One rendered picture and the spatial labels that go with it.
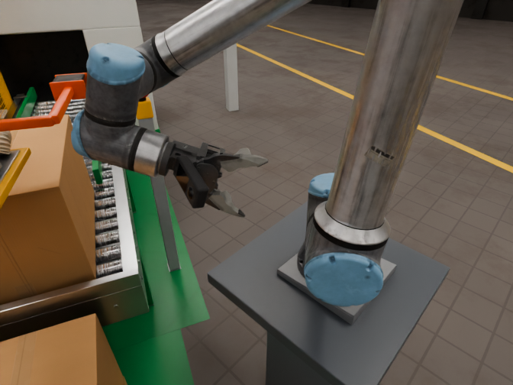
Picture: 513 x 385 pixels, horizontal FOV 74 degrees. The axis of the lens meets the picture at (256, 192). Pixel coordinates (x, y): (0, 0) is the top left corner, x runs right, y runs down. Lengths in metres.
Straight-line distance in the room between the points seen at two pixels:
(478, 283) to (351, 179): 1.77
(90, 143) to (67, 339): 0.71
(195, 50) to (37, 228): 0.75
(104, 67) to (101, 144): 0.14
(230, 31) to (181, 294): 1.51
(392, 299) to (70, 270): 1.01
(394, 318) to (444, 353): 0.97
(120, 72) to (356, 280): 0.56
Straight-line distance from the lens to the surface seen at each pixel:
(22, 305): 1.31
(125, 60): 0.65
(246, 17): 0.69
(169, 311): 1.89
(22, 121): 0.90
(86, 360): 1.18
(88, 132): 0.70
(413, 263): 1.12
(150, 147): 0.68
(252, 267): 1.01
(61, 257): 1.28
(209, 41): 0.71
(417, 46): 0.54
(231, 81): 4.05
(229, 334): 1.77
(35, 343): 1.29
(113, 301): 1.32
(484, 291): 2.28
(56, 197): 1.15
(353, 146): 0.59
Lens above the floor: 1.49
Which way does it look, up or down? 34 degrees down
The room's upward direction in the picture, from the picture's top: straight up
